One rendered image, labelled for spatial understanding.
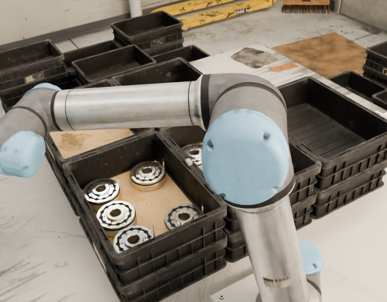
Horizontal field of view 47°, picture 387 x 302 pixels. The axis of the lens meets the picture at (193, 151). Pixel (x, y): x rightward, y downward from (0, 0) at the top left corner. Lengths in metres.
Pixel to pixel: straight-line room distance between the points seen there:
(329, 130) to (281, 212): 0.89
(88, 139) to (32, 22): 3.02
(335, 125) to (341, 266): 0.50
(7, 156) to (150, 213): 0.58
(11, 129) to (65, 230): 0.71
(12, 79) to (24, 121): 1.97
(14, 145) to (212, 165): 0.32
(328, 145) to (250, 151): 0.92
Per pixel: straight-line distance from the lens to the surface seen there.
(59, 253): 1.38
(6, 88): 2.78
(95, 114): 0.79
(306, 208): 1.32
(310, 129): 1.55
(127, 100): 0.77
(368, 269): 1.32
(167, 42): 3.03
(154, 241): 1.03
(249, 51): 2.33
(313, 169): 1.22
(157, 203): 1.26
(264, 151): 0.58
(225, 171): 0.60
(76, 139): 1.57
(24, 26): 4.48
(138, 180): 1.30
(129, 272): 1.08
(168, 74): 1.78
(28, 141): 0.75
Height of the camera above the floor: 1.70
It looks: 37 degrees down
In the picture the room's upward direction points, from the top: 4 degrees counter-clockwise
